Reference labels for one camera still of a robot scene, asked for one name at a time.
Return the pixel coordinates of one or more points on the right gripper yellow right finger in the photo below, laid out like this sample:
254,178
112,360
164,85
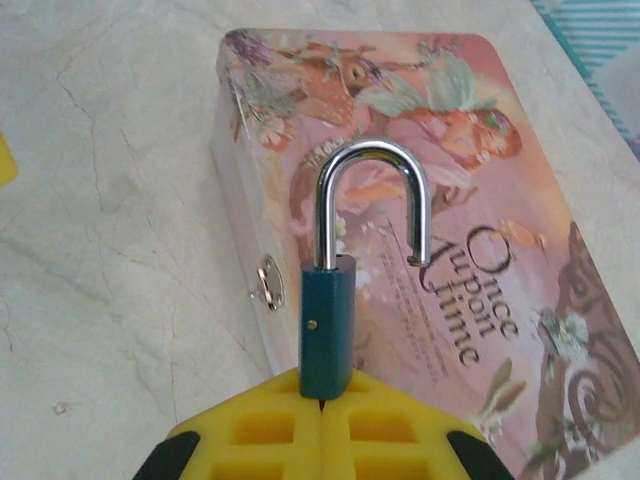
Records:
390,435

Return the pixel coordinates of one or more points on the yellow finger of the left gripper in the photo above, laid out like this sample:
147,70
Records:
6,160

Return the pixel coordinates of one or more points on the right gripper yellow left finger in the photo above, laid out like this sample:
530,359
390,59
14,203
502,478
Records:
270,435

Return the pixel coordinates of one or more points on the teal padlock with steel shackle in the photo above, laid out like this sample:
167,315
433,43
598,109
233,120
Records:
325,340

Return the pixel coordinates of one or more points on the pink illustrated tin box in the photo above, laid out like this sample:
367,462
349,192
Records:
500,175

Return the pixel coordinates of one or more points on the pink teal striped cloth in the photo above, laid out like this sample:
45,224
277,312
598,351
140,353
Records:
600,45

